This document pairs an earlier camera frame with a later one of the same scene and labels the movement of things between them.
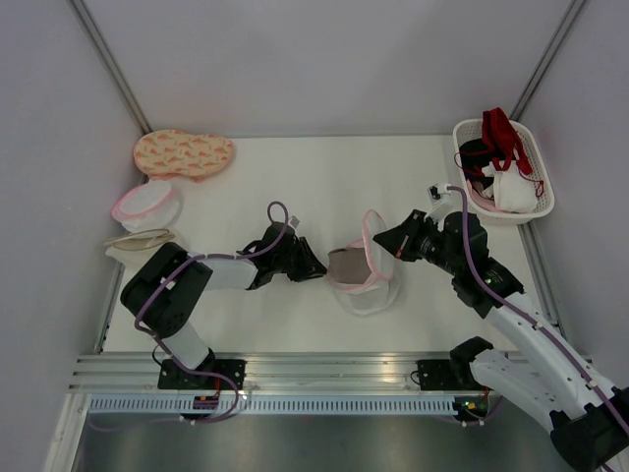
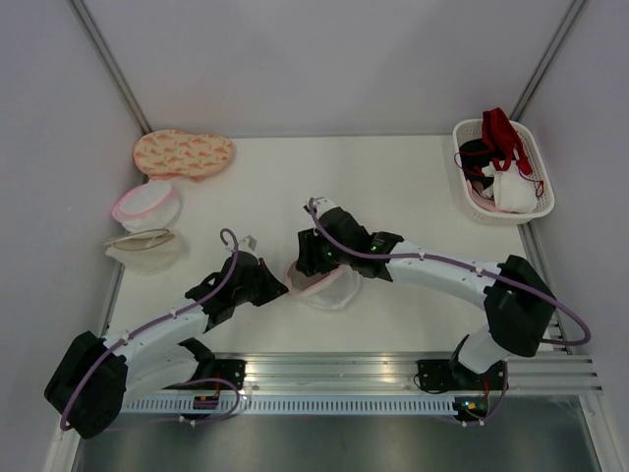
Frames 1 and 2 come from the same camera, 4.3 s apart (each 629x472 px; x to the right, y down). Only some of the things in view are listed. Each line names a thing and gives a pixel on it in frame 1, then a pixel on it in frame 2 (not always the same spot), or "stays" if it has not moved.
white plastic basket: [473, 129] stays
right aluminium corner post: [556, 41] stays
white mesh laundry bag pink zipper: [382, 285] to [331, 290]
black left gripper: [311, 266] to [273, 288]
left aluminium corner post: [83, 14] stays
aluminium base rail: [263, 374] stays
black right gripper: [400, 240] to [309, 245]
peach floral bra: [180, 153] stays
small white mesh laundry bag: [147, 207] stays
